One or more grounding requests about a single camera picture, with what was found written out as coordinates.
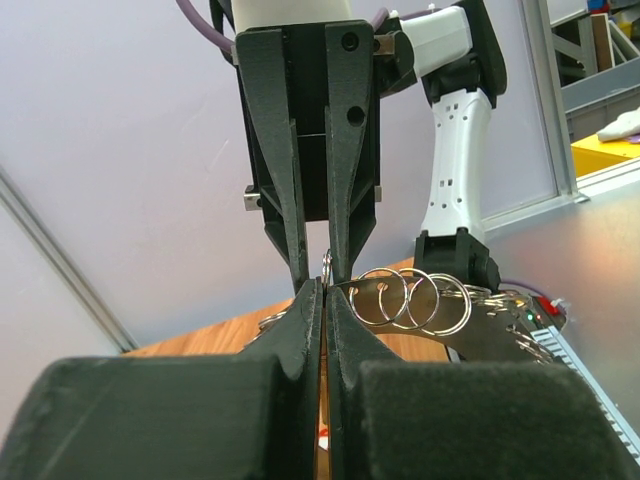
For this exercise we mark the metal disc with keyrings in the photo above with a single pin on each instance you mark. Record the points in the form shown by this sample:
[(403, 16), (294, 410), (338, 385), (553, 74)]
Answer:
[(475, 322)]

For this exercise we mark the yellow plastic bin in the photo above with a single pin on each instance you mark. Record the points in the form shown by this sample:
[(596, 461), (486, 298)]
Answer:
[(591, 155)]

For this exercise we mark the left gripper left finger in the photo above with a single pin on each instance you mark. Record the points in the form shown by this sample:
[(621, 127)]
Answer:
[(249, 415)]

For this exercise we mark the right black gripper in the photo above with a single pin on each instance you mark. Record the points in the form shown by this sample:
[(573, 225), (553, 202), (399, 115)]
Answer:
[(311, 111)]

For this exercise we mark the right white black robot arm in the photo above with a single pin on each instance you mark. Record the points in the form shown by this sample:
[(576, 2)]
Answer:
[(453, 53)]

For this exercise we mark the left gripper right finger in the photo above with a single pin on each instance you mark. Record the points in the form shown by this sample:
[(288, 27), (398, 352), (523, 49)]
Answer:
[(393, 419)]

